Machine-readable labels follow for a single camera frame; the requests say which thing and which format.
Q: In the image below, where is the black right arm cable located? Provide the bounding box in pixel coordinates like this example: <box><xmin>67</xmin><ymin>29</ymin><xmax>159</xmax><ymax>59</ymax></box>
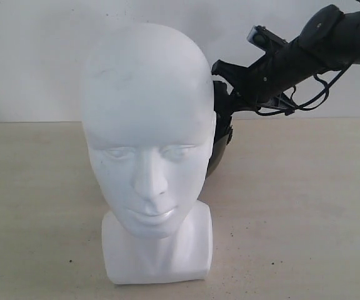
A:
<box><xmin>257</xmin><ymin>62</ymin><xmax>351</xmax><ymax>117</ymax></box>

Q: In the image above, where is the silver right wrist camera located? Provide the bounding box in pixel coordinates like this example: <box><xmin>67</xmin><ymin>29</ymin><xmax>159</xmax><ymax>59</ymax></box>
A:
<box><xmin>247</xmin><ymin>26</ymin><xmax>287</xmax><ymax>52</ymax></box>

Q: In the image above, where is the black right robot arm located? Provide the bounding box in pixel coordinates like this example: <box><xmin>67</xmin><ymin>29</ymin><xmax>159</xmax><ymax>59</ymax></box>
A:
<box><xmin>211</xmin><ymin>4</ymin><xmax>360</xmax><ymax>117</ymax></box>

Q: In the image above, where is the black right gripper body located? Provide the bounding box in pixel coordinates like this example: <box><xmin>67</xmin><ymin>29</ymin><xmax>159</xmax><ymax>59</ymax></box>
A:
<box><xmin>241</xmin><ymin>43</ymin><xmax>296</xmax><ymax>108</ymax></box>

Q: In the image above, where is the black helmet with tinted visor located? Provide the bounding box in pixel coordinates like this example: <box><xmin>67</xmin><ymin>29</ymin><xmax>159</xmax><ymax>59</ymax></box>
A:
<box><xmin>206</xmin><ymin>81</ymin><xmax>233</xmax><ymax>178</ymax></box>

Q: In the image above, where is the white mannequin head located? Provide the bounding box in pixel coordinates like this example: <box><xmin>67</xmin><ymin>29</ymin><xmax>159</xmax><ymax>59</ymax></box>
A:
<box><xmin>81</xmin><ymin>23</ymin><xmax>216</xmax><ymax>284</ymax></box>

